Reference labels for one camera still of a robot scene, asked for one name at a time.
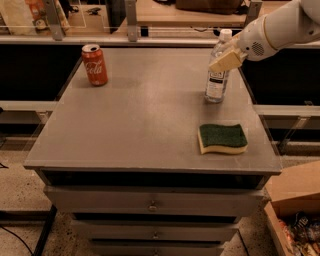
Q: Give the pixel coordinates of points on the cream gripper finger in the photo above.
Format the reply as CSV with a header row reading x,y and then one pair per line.
x,y
230,59
233,41

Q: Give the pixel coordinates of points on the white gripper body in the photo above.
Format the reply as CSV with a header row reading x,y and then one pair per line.
x,y
254,40

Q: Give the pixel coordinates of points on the clear plastic water bottle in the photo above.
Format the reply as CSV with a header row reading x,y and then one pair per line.
x,y
217,81

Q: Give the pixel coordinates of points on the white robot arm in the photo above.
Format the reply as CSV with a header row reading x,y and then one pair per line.
x,y
296,22

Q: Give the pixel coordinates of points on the red coke can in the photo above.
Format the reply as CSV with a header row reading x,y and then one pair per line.
x,y
93,60

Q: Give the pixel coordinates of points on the green yellow sponge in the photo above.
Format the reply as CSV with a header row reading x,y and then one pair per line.
x,y
227,139

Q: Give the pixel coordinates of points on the grey drawer cabinet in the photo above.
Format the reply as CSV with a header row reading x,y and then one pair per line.
x,y
107,152

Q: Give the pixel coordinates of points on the round top drawer knob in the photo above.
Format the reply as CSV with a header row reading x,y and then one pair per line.
x,y
152,207

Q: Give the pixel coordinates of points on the cardboard box with snacks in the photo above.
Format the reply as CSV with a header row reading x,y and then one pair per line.
x,y
296,189

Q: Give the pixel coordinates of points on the metal railing with posts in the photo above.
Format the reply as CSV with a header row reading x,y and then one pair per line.
x,y
133,22

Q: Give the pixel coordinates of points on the middle drawer knob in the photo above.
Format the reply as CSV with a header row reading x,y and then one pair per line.
x,y
155,236

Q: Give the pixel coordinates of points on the orange snack bag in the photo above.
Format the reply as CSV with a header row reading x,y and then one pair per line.
x,y
38,12

